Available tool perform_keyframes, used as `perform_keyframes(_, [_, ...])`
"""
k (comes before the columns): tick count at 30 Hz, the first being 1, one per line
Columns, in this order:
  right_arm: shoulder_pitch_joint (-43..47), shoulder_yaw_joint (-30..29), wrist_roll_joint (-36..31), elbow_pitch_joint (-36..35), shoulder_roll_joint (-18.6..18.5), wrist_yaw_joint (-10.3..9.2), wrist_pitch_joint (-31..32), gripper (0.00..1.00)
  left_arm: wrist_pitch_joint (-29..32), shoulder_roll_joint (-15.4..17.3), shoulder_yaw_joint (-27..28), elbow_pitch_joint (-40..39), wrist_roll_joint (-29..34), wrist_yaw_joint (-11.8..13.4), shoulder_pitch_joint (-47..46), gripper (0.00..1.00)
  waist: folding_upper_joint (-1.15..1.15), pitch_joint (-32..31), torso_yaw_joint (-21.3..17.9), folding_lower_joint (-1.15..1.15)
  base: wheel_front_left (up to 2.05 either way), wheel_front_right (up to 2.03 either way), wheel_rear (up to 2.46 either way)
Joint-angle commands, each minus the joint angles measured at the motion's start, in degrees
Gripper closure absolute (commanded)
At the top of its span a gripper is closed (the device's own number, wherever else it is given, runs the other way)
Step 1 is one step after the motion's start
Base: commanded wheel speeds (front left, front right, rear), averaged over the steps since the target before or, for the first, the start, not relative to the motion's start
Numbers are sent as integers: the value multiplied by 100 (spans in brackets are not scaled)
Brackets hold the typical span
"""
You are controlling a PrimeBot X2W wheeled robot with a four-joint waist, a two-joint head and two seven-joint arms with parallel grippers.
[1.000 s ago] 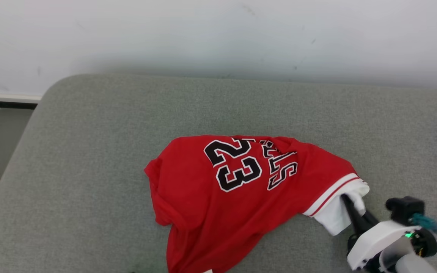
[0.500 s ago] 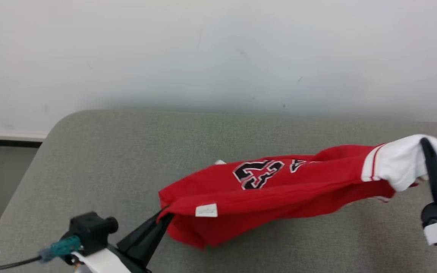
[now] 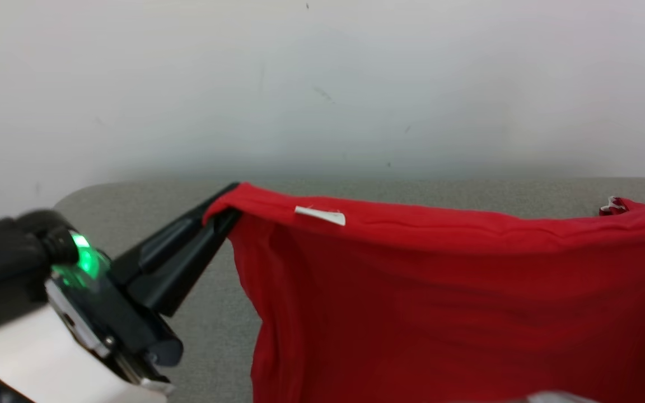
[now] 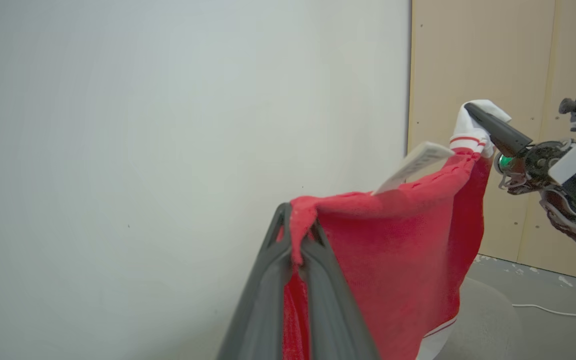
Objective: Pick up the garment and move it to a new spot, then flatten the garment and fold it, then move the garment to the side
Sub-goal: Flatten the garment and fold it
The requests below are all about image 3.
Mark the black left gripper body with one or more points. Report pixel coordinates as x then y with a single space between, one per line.
115 313

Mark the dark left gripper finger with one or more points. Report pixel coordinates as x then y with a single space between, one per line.
166 238
182 274

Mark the red jersey white striped trim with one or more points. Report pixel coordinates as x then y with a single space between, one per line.
412 308

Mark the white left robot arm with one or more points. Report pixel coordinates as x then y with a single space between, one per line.
31 358

